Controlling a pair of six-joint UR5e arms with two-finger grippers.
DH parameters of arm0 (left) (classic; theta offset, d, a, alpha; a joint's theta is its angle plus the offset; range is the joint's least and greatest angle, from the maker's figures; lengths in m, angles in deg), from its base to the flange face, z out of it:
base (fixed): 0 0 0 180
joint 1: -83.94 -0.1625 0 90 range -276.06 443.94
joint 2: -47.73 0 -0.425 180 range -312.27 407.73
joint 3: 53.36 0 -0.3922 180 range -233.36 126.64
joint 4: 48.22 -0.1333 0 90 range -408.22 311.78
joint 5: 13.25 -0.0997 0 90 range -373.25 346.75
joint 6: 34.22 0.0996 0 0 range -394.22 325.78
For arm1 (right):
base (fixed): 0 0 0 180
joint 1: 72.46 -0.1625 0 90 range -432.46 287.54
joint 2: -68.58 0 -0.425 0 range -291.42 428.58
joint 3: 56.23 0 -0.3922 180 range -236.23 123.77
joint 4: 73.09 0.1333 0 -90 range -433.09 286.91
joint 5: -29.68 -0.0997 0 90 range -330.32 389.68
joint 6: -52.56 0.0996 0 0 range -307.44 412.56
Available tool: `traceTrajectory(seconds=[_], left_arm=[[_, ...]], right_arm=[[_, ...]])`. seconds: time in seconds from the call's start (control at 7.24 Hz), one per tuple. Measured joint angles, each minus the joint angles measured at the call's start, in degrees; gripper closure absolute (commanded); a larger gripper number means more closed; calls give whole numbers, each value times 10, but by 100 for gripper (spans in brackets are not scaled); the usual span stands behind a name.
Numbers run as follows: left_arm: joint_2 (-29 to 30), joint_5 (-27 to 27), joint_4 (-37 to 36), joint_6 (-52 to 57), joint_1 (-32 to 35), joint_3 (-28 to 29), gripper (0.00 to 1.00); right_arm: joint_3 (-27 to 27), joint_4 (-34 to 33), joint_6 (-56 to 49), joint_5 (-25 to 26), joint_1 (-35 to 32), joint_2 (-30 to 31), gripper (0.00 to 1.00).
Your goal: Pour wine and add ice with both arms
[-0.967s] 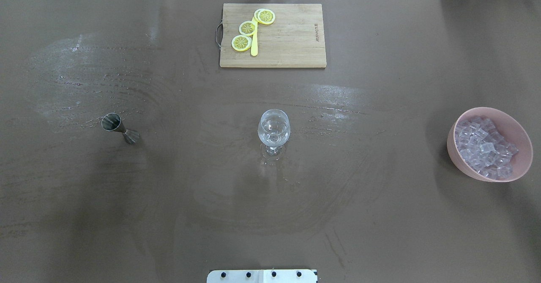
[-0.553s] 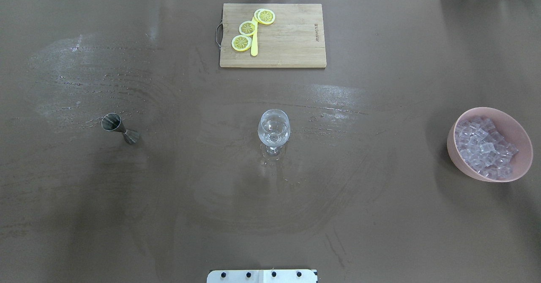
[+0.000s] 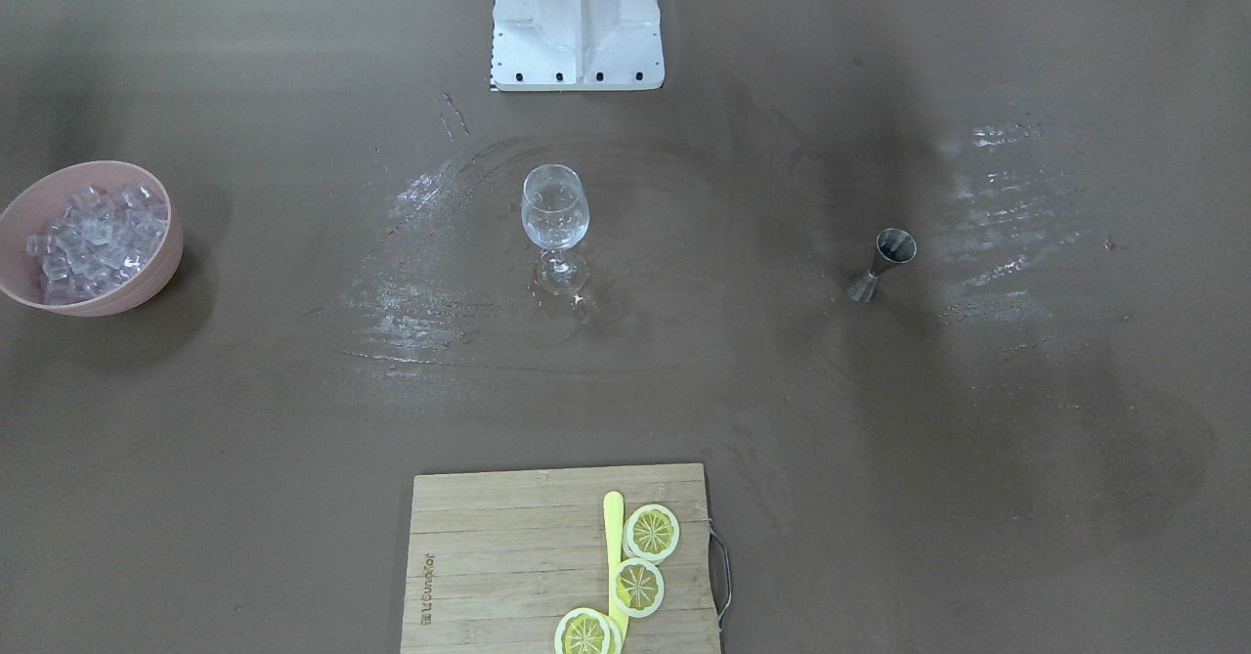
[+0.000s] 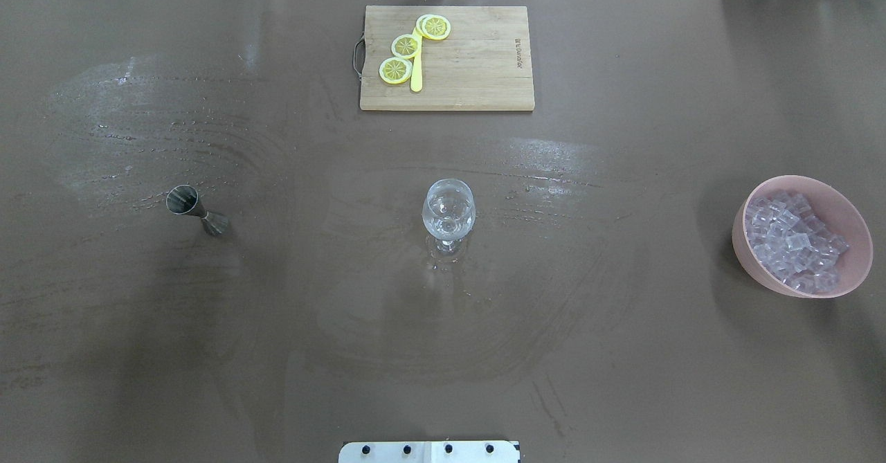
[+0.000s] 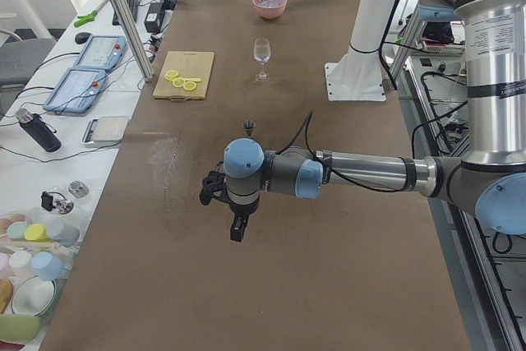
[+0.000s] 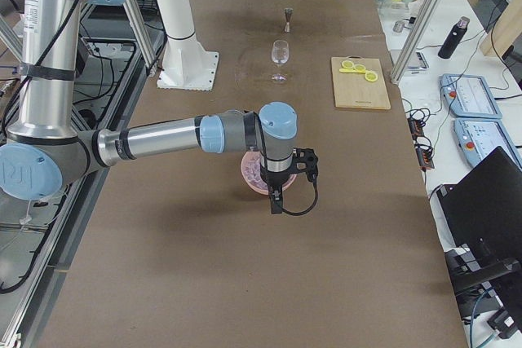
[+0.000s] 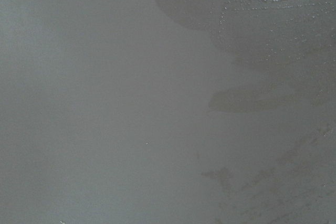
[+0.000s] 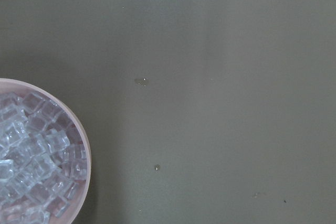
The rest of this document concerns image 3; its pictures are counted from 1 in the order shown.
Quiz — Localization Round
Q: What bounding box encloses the clear wine glass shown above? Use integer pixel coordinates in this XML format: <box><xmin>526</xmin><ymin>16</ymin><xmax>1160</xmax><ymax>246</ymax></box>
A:
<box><xmin>520</xmin><ymin>163</ymin><xmax>590</xmax><ymax>296</ymax></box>

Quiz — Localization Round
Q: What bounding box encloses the steel double jigger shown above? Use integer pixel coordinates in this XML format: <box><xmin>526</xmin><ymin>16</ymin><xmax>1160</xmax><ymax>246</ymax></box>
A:
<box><xmin>844</xmin><ymin>228</ymin><xmax>919</xmax><ymax>303</ymax></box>

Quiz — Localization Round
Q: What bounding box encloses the bamboo cutting board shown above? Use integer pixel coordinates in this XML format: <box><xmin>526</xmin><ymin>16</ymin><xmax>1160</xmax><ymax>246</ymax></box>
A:
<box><xmin>402</xmin><ymin>463</ymin><xmax>722</xmax><ymax>653</ymax></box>

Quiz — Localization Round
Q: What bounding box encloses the top lemon slice far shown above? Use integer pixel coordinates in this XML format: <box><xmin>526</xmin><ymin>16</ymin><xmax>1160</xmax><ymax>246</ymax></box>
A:
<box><xmin>550</xmin><ymin>608</ymin><xmax>617</xmax><ymax>654</ymax></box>

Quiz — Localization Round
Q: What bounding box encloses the yellow plastic knife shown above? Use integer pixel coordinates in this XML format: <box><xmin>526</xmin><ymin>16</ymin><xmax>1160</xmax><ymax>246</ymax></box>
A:
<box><xmin>602</xmin><ymin>491</ymin><xmax>629</xmax><ymax>644</ymax></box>

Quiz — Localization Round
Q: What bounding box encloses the bottom lemon slice far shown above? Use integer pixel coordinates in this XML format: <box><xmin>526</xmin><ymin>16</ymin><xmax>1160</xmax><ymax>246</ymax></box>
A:
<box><xmin>602</xmin><ymin>615</ymin><xmax>623</xmax><ymax>654</ymax></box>

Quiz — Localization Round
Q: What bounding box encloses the lemon slice near handle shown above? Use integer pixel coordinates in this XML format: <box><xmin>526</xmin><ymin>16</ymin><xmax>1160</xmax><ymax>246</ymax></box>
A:
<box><xmin>623</xmin><ymin>503</ymin><xmax>682</xmax><ymax>565</ymax></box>

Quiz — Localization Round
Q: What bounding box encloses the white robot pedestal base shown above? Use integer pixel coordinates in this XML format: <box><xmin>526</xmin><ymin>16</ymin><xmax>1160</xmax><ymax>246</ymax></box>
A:
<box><xmin>489</xmin><ymin>0</ymin><xmax>666</xmax><ymax>93</ymax></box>

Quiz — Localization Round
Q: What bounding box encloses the middle lemon slice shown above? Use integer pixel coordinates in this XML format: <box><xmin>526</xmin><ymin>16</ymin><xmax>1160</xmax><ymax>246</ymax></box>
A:
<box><xmin>609</xmin><ymin>556</ymin><xmax>666</xmax><ymax>619</ymax></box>

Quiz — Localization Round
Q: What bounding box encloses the pink bowl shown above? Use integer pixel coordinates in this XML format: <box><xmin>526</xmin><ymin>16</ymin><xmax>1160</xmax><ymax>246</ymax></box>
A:
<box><xmin>1</xmin><ymin>160</ymin><xmax>184</xmax><ymax>318</ymax></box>

